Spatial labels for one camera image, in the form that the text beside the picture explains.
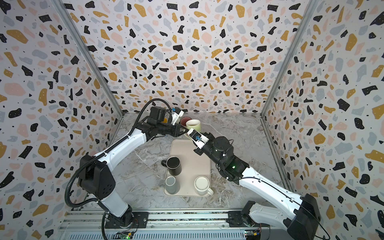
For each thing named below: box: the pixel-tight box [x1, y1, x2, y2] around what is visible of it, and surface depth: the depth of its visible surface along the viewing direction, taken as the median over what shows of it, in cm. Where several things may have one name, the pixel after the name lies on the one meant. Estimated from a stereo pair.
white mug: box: [194, 175, 214, 196], surface depth 80 cm
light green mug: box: [186, 119, 201, 133], surface depth 85 cm
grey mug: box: [165, 175, 181, 194], surface depth 78 cm
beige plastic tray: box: [170, 139, 211, 197], surface depth 92 cm
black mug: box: [161, 156, 182, 176], surface depth 87 cm
